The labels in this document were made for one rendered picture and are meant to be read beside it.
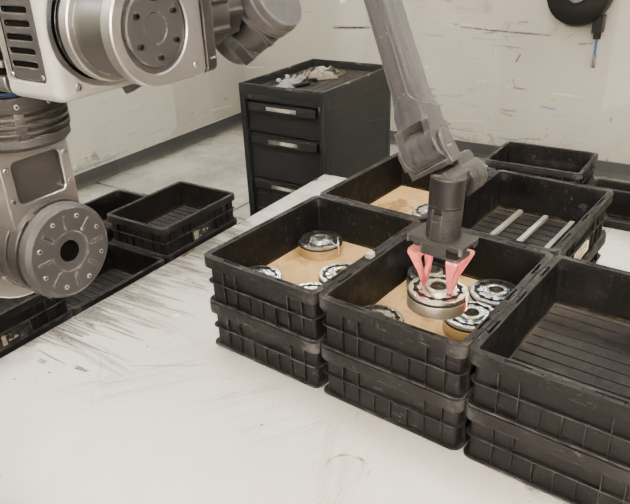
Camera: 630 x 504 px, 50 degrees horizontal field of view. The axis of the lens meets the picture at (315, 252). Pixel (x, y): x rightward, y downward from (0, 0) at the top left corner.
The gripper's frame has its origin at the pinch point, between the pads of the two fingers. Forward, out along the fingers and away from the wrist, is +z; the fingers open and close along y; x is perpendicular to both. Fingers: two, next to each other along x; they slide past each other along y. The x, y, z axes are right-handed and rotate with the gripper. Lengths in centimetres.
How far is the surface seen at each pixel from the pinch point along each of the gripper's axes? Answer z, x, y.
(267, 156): 40, -127, 154
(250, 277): 7.3, 8.7, 35.9
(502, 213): 13, -67, 16
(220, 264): 7.0, 8.8, 44.0
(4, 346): 53, 21, 121
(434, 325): 14.6, -9.3, 4.4
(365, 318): 6.4, 8.3, 8.9
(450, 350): 6.1, 8.1, -7.4
